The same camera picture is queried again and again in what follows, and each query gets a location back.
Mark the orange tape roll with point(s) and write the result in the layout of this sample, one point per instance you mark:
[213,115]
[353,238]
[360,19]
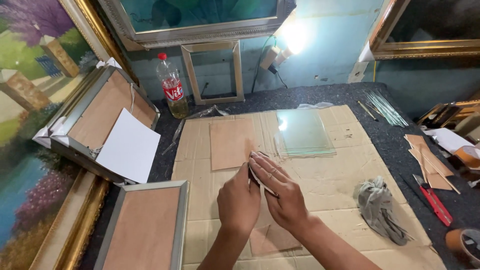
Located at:
[467,156]

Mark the landscape painting in gold frame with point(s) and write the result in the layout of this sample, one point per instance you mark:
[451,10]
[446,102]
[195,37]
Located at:
[33,131]

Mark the silver framed picture on wall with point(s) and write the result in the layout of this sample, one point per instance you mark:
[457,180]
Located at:
[195,20]

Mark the plastic bottle with red cap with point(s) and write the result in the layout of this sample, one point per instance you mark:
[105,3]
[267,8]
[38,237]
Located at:
[172,86]

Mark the gold framed dark picture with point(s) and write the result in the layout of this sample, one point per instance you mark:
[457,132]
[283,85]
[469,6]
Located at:
[427,30]

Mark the silver frame with brown backing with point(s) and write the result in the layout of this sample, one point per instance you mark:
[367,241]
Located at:
[146,228]

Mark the stack of clear glass panes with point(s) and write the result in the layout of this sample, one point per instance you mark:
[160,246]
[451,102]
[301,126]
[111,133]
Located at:
[303,133]

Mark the white paper sheet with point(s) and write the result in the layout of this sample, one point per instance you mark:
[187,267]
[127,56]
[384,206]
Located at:
[127,148]

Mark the crumpled clear plastic wrap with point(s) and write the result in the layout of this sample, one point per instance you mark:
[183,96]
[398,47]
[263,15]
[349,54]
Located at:
[195,122]

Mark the glowing light bulb with socket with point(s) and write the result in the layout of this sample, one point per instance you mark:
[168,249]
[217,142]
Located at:
[288,43]

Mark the brown hardboard backing sheet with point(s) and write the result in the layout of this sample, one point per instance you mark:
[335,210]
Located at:
[231,144]

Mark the person's right hand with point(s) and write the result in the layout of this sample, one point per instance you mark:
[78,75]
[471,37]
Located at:
[279,191]

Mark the flattened cardboard work mat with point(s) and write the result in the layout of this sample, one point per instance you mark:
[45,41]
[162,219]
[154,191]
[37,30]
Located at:
[311,187]

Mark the brown packing tape roll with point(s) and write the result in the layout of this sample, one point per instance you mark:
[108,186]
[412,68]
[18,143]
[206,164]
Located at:
[465,245]

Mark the person's left fingers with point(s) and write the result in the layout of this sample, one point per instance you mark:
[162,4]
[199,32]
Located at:
[250,176]

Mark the bundle of thin glass strips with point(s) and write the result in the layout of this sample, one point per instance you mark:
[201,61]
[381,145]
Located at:
[386,108]

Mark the pile of frames and clutter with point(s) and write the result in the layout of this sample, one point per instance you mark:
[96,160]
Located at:
[455,129]

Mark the brown hardboard offcuts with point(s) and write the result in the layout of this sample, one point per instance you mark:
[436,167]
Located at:
[429,163]

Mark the empty silver picture frame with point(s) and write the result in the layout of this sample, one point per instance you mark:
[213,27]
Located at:
[236,71]

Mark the small white-edged dark card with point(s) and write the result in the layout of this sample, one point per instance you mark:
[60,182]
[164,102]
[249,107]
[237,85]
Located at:
[262,183]

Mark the stack of silver picture frames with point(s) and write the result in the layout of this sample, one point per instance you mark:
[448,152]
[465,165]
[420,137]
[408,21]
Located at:
[93,112]

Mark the grey crumpled rag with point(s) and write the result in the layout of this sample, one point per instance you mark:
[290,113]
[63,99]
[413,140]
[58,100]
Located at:
[380,210]

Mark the person's left hand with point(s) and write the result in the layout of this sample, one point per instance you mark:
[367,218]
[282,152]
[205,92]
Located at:
[237,204]

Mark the red utility knife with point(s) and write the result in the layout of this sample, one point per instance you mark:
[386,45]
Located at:
[433,200]

